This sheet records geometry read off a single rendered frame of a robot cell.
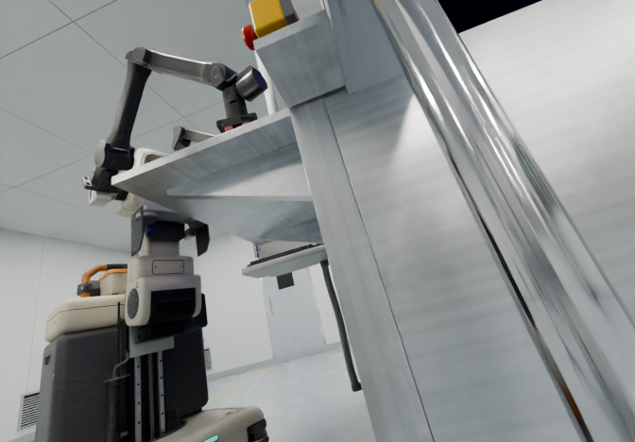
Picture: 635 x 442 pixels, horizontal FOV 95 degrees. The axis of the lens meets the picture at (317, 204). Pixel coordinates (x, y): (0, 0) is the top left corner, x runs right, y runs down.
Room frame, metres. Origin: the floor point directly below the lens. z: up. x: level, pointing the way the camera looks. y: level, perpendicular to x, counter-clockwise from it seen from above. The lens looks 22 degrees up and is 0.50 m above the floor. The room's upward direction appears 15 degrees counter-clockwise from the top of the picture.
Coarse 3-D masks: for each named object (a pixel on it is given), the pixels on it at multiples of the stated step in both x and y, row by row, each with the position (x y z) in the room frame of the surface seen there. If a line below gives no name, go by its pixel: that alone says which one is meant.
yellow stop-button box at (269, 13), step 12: (264, 0) 0.33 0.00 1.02; (276, 0) 0.32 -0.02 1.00; (288, 0) 0.32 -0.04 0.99; (252, 12) 0.33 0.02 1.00; (264, 12) 0.33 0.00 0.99; (276, 12) 0.32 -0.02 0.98; (288, 12) 0.32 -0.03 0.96; (264, 24) 0.33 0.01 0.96; (276, 24) 0.33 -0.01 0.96; (288, 24) 0.34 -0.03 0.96
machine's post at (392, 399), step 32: (320, 96) 0.41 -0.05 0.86; (320, 128) 0.41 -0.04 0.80; (320, 160) 0.42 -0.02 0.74; (320, 192) 0.42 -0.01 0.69; (352, 192) 0.41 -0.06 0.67; (320, 224) 0.42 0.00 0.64; (352, 224) 0.41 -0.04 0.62; (352, 256) 0.41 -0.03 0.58; (352, 288) 0.42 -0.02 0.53; (384, 288) 0.41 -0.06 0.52; (352, 320) 0.42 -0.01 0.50; (384, 320) 0.41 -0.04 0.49; (352, 352) 0.42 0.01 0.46; (384, 352) 0.41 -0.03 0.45; (384, 384) 0.42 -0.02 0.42; (384, 416) 0.42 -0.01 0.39; (416, 416) 0.41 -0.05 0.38
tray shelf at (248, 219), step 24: (264, 120) 0.44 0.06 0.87; (288, 120) 0.45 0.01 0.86; (216, 144) 0.46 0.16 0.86; (240, 144) 0.48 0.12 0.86; (264, 144) 0.50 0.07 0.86; (288, 144) 0.53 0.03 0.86; (144, 168) 0.49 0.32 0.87; (168, 168) 0.50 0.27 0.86; (192, 168) 0.52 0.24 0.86; (216, 168) 0.54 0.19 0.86; (144, 192) 0.56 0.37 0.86; (192, 216) 0.74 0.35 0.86; (216, 216) 0.79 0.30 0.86; (240, 216) 0.83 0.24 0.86; (264, 216) 0.88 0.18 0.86; (288, 216) 0.94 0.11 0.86; (312, 216) 1.01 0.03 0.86; (264, 240) 1.13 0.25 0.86
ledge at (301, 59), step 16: (320, 16) 0.27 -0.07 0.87; (272, 32) 0.28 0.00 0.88; (288, 32) 0.28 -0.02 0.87; (304, 32) 0.28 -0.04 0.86; (320, 32) 0.29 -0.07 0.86; (256, 48) 0.29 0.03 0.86; (272, 48) 0.29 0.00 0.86; (288, 48) 0.30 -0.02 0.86; (304, 48) 0.30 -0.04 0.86; (320, 48) 0.31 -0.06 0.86; (272, 64) 0.32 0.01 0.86; (288, 64) 0.32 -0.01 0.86; (304, 64) 0.33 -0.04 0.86; (320, 64) 0.34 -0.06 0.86; (336, 64) 0.35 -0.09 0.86; (272, 80) 0.35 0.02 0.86; (288, 80) 0.35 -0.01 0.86; (304, 80) 0.36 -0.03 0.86; (320, 80) 0.37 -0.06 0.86; (336, 80) 0.38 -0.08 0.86; (288, 96) 0.39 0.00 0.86; (304, 96) 0.40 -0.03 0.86
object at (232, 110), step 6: (240, 102) 0.59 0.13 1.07; (228, 108) 0.59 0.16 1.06; (234, 108) 0.58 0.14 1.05; (240, 108) 0.59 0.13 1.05; (246, 108) 0.61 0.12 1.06; (228, 114) 0.59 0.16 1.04; (234, 114) 0.58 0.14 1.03; (240, 114) 0.59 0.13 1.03; (246, 114) 0.58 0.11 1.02; (252, 114) 0.58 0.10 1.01; (222, 120) 0.57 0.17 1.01; (246, 120) 0.59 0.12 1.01; (252, 120) 0.59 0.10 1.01; (216, 126) 0.58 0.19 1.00; (222, 132) 0.62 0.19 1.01
